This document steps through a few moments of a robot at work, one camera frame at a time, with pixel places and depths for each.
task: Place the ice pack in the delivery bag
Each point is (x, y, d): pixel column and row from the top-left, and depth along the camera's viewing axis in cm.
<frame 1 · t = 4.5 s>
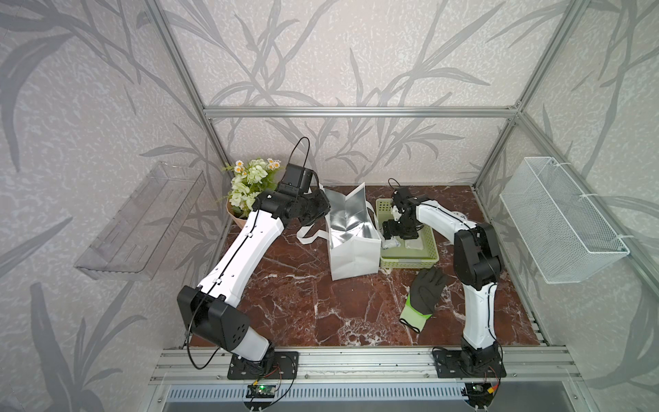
left hand: (334, 207, 76), fingers closed
right hand: (392, 234, 99), fingers open
white insulated delivery bag: (353, 233, 106), on the table
green plastic basket tray: (398, 253, 100), on the table
black green work glove: (422, 298, 88), on the table
artificial white flower plant: (249, 179, 80), point 33 cm above the table

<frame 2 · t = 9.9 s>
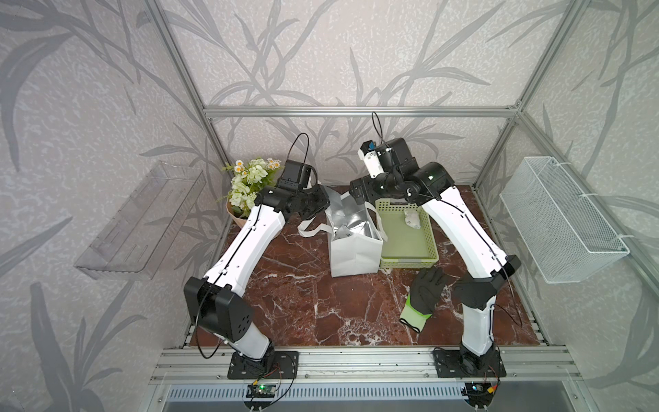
left hand: (333, 201, 78), fingers closed
right hand: (362, 183, 74), fingers open
the named things where they were.

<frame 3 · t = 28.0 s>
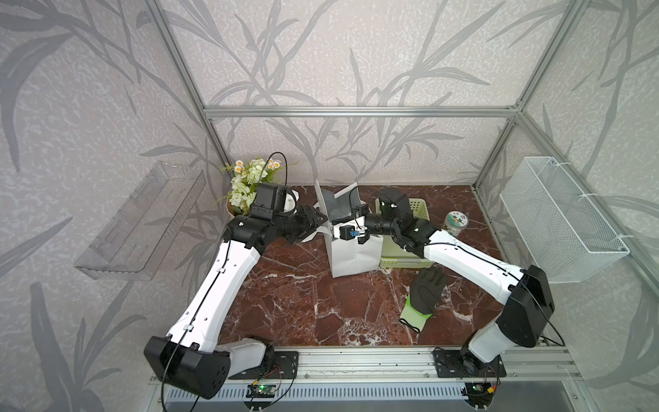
left hand: (324, 221, 71), fingers open
right hand: (336, 213, 73), fingers closed
small round patterned tin: (455, 221, 100), point 8 cm above the table
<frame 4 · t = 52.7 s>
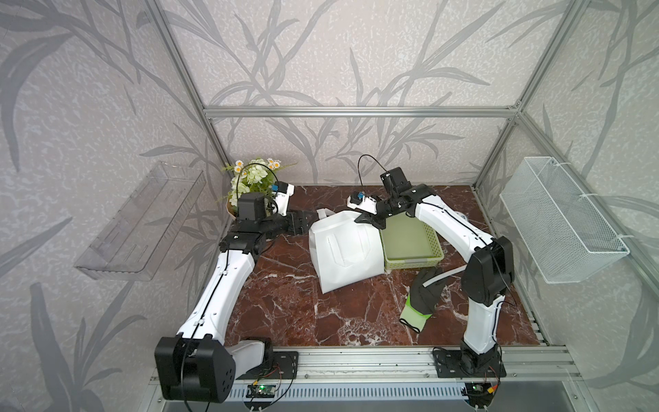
left hand: (309, 214, 76), fingers open
right hand: (358, 214, 86), fingers closed
white insulated delivery bag: (344, 251, 83), point 16 cm above the table
